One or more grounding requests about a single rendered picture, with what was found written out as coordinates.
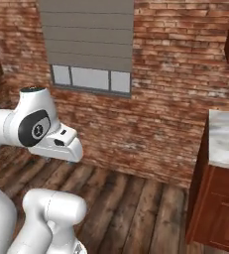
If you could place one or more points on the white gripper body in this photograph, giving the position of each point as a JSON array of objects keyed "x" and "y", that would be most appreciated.
[{"x": 61, "y": 152}]

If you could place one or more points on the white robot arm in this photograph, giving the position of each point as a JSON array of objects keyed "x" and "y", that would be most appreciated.
[{"x": 0, "y": 198}]

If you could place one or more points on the grey framed window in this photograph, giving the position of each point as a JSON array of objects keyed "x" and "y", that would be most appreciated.
[{"x": 89, "y": 78}]

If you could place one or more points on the grey window blind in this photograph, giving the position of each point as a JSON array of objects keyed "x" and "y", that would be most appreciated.
[{"x": 86, "y": 33}]

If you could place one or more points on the brown wooden base cupboard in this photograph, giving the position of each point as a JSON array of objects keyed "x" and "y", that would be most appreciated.
[{"x": 218, "y": 205}]

